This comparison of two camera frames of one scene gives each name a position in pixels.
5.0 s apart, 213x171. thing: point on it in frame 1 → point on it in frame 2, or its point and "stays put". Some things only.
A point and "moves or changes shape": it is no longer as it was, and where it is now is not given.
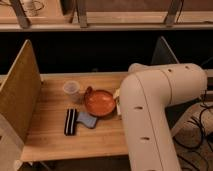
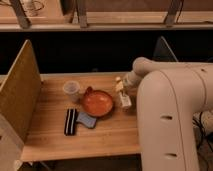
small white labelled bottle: (117, 101) moves or changes shape
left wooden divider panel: (21, 91) stays put
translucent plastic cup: (71, 91) stays put
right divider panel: (163, 53) stays put
